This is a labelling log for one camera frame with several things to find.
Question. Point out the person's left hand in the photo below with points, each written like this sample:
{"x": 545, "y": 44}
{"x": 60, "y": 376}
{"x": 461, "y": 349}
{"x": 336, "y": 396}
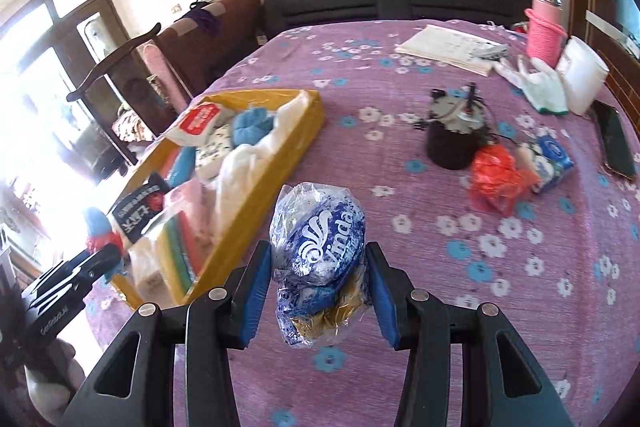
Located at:
{"x": 52, "y": 374}

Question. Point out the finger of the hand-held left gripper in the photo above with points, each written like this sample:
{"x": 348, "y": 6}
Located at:
{"x": 102, "y": 259}

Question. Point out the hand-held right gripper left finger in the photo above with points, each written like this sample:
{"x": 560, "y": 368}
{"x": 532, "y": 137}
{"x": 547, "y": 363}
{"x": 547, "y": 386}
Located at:
{"x": 255, "y": 297}

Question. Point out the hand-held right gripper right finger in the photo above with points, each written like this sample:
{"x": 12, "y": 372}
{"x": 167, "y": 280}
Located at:
{"x": 382, "y": 302}

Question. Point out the black valet stand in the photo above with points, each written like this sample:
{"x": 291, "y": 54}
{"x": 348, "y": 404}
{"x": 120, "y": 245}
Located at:
{"x": 117, "y": 57}

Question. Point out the blue sponge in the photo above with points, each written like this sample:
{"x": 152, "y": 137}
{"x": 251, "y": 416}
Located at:
{"x": 180, "y": 161}

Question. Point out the blue knitted cloth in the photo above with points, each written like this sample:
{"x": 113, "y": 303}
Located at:
{"x": 252, "y": 127}

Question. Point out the blue tissue pack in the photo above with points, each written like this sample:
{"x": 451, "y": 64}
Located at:
{"x": 550, "y": 159}

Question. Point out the pink sleeved bottle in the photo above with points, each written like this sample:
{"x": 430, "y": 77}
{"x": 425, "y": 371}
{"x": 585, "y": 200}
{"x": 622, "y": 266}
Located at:
{"x": 545, "y": 32}

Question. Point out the white glove green cuff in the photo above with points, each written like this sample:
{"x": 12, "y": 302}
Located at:
{"x": 537, "y": 82}

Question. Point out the red white tissue pack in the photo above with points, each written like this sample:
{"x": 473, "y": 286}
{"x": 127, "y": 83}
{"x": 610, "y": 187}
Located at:
{"x": 197, "y": 119}

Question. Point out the blue red soft toy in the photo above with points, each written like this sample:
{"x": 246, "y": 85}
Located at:
{"x": 99, "y": 227}

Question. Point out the red plastic bag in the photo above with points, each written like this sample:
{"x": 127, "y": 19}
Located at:
{"x": 497, "y": 179}

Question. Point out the pink padded board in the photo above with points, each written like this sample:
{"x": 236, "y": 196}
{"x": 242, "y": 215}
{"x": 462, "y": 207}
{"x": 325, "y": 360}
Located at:
{"x": 167, "y": 74}

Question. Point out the black packet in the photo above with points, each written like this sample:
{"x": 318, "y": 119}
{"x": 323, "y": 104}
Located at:
{"x": 140, "y": 207}

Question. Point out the black smartphone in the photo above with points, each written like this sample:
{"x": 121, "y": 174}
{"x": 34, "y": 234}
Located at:
{"x": 615, "y": 139}

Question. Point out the wooden glass door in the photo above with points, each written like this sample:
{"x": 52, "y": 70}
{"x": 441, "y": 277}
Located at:
{"x": 65, "y": 72}

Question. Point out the small motor gadget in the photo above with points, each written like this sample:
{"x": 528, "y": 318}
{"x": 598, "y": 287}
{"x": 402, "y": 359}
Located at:
{"x": 457, "y": 112}

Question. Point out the dark round pot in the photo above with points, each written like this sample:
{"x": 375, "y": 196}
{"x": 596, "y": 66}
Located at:
{"x": 450, "y": 147}

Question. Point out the floral tissue pack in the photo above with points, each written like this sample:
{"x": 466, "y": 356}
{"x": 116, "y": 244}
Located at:
{"x": 215, "y": 149}

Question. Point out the colored sponge pack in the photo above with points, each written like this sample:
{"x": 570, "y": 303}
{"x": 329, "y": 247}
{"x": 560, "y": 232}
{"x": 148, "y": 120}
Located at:
{"x": 175, "y": 247}

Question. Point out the white plastic jar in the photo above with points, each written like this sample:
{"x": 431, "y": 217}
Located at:
{"x": 580, "y": 77}

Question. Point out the purple floral bedsheet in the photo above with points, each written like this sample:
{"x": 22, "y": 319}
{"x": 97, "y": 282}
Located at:
{"x": 425, "y": 72}

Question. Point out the brown armchair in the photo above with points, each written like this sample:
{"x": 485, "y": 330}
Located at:
{"x": 210, "y": 42}

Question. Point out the yellow tray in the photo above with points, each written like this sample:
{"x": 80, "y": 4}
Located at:
{"x": 295, "y": 127}

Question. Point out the white cloth in plastic bag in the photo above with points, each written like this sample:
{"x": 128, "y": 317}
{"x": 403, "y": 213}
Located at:
{"x": 250, "y": 157}

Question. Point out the wooden brick-pattern headboard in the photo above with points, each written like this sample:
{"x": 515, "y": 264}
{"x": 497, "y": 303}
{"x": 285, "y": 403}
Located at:
{"x": 600, "y": 7}

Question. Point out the dark purple cloth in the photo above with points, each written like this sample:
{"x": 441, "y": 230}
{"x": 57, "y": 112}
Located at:
{"x": 205, "y": 17}

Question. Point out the paper notebook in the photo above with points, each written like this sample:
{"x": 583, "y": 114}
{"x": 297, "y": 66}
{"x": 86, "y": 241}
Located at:
{"x": 450, "y": 47}

